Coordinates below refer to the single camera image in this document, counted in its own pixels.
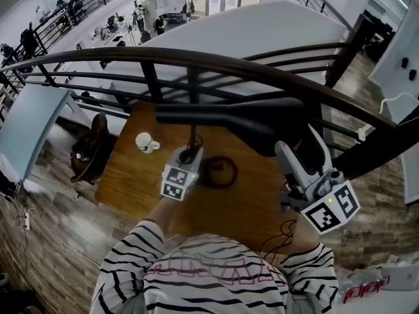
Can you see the person's striped shirt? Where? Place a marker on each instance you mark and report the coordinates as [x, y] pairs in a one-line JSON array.
[[209, 280]]

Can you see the black balcony railing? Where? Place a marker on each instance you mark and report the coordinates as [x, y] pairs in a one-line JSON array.
[[59, 15]]

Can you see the brown wooden table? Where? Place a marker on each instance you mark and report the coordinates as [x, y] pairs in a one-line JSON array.
[[131, 175]]

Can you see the person's right forearm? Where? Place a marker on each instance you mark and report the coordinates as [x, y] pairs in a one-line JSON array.
[[306, 240]]

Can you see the white plastic bag red print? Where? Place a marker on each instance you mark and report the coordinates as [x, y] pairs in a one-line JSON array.
[[363, 285]]

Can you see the small black object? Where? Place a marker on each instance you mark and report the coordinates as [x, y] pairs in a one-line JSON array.
[[404, 62], [412, 75]]

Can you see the white mug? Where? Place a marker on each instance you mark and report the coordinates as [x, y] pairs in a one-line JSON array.
[[144, 142]]

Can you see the person's left forearm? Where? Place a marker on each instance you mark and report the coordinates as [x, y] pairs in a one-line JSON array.
[[162, 211]]

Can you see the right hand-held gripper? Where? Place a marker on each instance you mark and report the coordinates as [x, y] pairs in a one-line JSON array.
[[327, 208]]

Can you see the white cabinet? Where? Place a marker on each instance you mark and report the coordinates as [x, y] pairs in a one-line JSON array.
[[150, 13]]

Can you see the white plug adapter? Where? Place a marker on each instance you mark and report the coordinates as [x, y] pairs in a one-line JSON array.
[[364, 133]]

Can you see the black desk lamp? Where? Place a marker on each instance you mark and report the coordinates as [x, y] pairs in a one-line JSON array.
[[262, 126]]

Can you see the white panel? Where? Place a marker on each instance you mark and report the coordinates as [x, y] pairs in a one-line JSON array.
[[411, 178]]

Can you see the light blue table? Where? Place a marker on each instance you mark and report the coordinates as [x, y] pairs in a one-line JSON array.
[[29, 129]]

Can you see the white side table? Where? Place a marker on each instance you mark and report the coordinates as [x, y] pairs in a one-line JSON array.
[[399, 44]]

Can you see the dark curved railing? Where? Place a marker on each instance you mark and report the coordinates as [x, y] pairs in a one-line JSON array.
[[262, 72]]

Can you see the white long power strip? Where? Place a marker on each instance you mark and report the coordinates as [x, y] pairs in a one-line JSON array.
[[27, 221]]

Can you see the white box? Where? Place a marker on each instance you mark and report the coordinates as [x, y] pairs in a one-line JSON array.
[[401, 276]]

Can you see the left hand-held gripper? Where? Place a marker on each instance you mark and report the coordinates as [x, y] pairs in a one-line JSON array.
[[180, 182]]

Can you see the brown wooden chair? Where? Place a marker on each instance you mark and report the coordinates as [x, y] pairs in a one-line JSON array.
[[93, 149]]

